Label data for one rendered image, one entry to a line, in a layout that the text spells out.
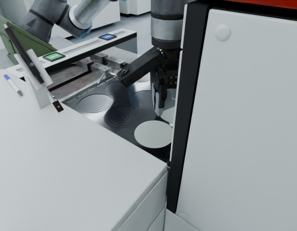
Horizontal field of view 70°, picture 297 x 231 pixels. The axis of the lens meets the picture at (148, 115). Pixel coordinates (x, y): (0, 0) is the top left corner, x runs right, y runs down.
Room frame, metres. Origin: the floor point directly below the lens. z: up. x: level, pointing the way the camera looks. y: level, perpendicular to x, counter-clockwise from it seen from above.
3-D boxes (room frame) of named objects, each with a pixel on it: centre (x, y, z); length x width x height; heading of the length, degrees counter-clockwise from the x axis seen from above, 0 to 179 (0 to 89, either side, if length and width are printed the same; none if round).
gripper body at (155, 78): (0.46, -0.05, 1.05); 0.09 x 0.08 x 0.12; 106
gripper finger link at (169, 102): (0.44, -0.05, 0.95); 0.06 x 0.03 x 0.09; 106
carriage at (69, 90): (0.68, 0.23, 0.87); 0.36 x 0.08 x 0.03; 143
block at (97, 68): (0.74, 0.18, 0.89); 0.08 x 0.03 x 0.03; 53
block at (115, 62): (0.81, 0.13, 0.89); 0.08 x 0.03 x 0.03; 53
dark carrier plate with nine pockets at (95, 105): (0.54, 0.01, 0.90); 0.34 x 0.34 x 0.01; 53
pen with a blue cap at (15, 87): (0.50, 0.37, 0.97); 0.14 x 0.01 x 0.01; 43
